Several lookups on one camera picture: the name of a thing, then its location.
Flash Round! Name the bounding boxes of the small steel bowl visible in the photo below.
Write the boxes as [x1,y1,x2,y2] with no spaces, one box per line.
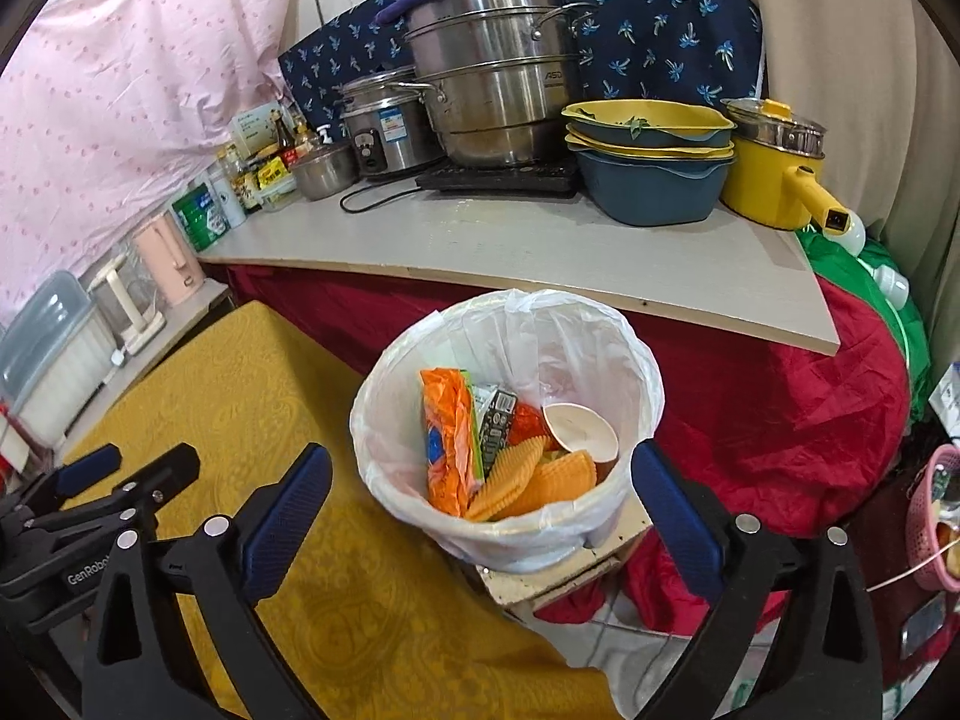
[291,143,359,202]

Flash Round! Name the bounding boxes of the orange mesh sponge cloth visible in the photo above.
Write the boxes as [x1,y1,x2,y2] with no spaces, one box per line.
[464,436,597,523]

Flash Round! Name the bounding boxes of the pink basket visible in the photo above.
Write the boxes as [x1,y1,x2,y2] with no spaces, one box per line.
[905,444,958,593]

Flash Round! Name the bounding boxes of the white box on shelf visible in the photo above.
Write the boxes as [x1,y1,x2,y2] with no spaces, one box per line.
[229,101,283,160]

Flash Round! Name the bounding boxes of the dark soy sauce bottle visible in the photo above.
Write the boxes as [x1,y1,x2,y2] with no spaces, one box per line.
[272,110,298,167]

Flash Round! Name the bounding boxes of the white bulb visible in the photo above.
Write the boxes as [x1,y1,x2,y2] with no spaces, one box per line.
[827,213,867,259]

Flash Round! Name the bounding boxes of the navy floral cloth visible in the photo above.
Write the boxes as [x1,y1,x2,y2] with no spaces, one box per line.
[280,0,763,140]

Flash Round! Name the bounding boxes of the yellow patterned tablecloth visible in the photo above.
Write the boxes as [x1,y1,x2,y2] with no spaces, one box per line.
[82,302,615,718]

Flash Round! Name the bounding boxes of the white dish box clear lid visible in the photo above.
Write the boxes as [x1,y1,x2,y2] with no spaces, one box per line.
[2,270,117,449]

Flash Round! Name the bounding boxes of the white lined trash bin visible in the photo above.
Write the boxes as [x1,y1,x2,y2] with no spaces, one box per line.
[350,291,665,572]

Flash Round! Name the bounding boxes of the steel rice cooker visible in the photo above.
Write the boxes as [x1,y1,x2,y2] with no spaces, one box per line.
[342,65,444,179]

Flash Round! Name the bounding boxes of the black induction cooker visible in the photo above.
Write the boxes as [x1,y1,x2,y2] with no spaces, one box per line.
[416,163,583,199]

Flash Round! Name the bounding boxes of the green cloth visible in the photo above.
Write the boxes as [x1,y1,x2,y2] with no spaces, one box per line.
[796,224,934,422]

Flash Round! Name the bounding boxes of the green printed wrapper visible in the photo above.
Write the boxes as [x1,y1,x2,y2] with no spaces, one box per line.
[470,385,519,476]

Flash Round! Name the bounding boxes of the green white can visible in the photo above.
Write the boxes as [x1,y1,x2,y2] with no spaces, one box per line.
[171,184,229,254]

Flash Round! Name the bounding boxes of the white glass kettle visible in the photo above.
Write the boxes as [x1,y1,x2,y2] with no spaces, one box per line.
[86,250,166,358]

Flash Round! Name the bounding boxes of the pink white paper cup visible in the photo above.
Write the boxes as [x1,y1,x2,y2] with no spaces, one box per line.
[542,403,620,463]

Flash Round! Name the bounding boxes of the pink dotted curtain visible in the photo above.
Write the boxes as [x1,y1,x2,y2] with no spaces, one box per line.
[2,0,291,320]

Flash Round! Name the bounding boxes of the pink electric kettle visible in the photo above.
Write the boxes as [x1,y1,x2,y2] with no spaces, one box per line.
[132,211,205,305]

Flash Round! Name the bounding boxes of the black power cable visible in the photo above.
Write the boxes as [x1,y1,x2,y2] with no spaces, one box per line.
[338,177,422,215]

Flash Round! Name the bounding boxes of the orange trash in bin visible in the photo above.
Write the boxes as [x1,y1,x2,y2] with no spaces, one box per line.
[508,401,551,447]

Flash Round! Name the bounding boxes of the large steel steamer pot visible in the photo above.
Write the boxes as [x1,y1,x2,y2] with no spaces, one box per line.
[400,0,592,169]

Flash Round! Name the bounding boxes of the yellow electric pot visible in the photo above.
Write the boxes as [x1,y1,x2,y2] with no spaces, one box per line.
[721,98,851,236]

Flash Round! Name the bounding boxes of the stacked blue yellow basins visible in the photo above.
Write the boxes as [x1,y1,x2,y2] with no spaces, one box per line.
[562,99,736,227]

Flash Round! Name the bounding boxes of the white bottle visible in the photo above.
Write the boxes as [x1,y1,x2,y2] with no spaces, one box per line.
[206,167,247,229]

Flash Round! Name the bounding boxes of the orange plastic bag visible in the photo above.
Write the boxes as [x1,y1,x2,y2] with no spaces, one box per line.
[420,367,485,518]

